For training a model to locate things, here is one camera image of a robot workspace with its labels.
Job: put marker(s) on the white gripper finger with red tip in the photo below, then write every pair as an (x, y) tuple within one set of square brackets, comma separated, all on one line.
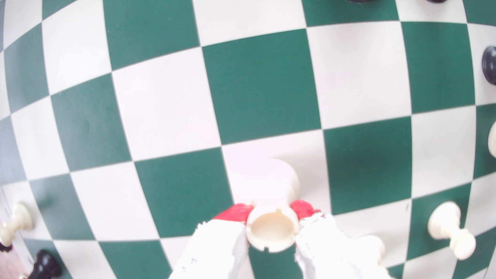
[(217, 252), (325, 252)]

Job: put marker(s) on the white rook chess piece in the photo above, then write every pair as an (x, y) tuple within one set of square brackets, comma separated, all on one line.
[(17, 221), (271, 232)]

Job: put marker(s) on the white pawn chess piece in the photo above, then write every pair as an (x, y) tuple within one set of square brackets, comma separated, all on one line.
[(493, 139), (445, 223), (372, 246)]

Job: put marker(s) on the black rook chess piece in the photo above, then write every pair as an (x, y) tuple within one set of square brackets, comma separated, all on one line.
[(44, 265)]

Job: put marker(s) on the green and white chess mat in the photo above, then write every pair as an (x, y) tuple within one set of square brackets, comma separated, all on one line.
[(263, 85)]

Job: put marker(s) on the black pawn chess piece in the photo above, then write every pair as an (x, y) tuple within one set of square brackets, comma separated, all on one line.
[(436, 1), (490, 65)]

